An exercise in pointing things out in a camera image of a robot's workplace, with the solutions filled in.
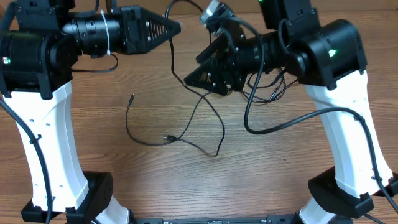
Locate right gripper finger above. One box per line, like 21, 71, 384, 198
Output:
183, 56, 236, 96
196, 31, 233, 64

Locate black usb cable long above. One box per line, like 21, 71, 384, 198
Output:
124, 0, 226, 158

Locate black usb cable short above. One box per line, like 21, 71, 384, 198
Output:
252, 68, 298, 105

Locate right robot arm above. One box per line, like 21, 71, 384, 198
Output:
185, 0, 397, 223

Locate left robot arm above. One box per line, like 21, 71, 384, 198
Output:
1, 0, 181, 223

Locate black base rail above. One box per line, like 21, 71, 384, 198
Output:
134, 214, 301, 224

